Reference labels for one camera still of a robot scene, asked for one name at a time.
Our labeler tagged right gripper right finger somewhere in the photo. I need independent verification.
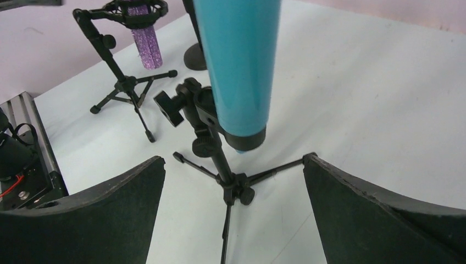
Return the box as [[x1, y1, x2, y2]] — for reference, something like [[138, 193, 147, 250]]
[[303, 153, 465, 263]]

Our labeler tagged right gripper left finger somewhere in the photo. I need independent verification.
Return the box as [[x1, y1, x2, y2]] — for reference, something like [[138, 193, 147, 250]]
[[1, 156, 165, 263]]

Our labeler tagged tripod stand with shock mount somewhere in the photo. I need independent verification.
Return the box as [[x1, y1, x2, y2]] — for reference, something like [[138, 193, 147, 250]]
[[73, 1, 178, 120]]

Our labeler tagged tripod stand with clip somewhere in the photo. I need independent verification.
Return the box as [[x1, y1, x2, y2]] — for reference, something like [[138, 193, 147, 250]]
[[154, 78, 303, 263]]

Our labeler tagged black round base mic stand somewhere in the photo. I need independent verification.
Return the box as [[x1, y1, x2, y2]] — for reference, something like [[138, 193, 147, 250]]
[[182, 0, 207, 71]]

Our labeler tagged purple glitter microphone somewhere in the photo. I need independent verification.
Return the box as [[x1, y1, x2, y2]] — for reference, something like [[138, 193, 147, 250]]
[[127, 4, 163, 70]]

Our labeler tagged blue toy microphone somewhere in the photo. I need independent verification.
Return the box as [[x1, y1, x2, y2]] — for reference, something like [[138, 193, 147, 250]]
[[194, 1, 281, 152]]

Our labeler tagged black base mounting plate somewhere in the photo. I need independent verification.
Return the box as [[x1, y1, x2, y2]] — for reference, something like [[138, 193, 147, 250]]
[[0, 107, 70, 212]]

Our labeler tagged aluminium frame rail front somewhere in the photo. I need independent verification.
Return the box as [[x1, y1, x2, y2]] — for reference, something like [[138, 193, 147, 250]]
[[1, 92, 61, 174]]

